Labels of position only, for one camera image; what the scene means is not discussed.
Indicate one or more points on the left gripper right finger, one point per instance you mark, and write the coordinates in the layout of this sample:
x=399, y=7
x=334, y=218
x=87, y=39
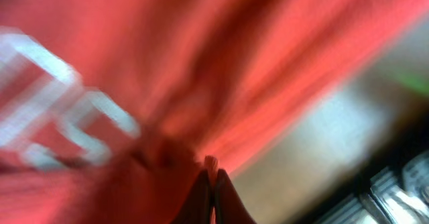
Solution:
x=228, y=206

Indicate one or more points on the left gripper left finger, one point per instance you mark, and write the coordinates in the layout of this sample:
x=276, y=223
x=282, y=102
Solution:
x=197, y=208

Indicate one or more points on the orange t-shirt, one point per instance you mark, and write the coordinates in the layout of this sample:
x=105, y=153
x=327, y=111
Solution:
x=109, y=107

